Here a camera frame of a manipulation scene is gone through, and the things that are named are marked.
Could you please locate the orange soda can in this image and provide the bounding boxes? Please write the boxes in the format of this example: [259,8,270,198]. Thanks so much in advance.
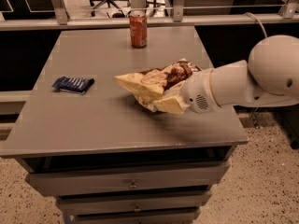
[129,10,147,49]

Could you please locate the grey drawer cabinet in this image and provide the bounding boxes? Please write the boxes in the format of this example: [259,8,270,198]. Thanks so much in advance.
[1,26,248,224]

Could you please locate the grey metal railing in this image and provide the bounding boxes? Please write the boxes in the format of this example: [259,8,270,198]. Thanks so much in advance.
[0,0,299,31]

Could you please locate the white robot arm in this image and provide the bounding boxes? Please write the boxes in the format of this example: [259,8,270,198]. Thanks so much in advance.
[154,35,299,114]

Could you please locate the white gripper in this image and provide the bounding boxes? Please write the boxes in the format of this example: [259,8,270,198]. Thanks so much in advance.
[154,60,221,115]

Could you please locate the blue rxbar blueberry wrapper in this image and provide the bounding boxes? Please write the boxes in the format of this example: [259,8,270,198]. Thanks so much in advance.
[52,77,94,94]

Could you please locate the brown sea salt chip bag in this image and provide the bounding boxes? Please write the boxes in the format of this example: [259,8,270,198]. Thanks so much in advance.
[113,58,203,112]

